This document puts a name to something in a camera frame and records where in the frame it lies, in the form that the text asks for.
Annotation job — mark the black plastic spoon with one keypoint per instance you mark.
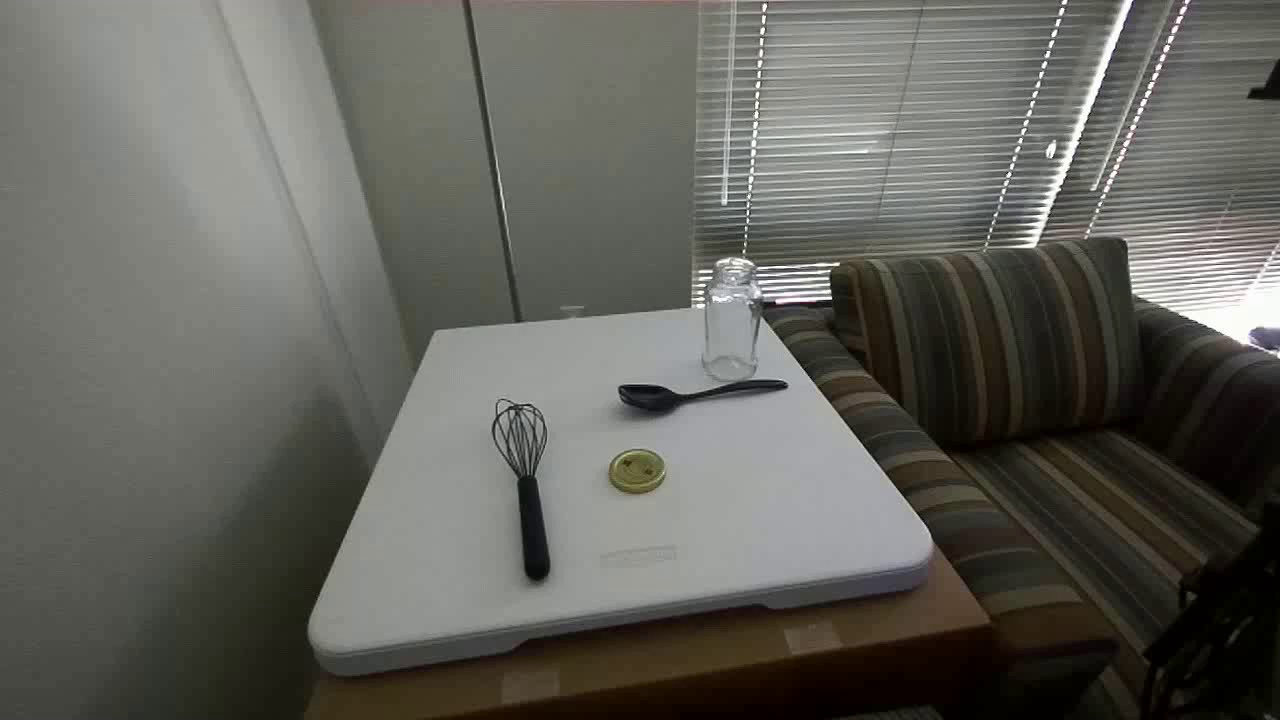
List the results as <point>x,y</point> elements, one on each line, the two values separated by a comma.
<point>663,403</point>

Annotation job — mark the dark metal stand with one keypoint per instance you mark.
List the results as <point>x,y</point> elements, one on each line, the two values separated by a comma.
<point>1223,652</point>

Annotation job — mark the window blinds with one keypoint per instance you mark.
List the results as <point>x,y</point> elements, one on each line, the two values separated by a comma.
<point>919,124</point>

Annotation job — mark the striped sofa cushion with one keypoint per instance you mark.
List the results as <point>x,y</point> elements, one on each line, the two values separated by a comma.
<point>996,345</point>

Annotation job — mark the black handled wire whisk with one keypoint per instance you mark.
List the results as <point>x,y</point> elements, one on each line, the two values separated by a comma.
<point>522,439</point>

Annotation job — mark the cardboard box table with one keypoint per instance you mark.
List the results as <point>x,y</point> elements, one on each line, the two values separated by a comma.
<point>928,646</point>

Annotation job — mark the white foam board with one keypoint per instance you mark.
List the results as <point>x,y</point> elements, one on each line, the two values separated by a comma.
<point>768,502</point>

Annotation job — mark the clear glass jar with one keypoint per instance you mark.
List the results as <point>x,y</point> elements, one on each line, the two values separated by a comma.
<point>729,317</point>

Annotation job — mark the striped sofa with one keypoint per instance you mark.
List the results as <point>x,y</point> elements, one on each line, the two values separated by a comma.
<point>1077,543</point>

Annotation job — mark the gold metal jar lid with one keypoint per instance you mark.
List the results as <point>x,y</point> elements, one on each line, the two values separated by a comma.
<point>639,468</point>

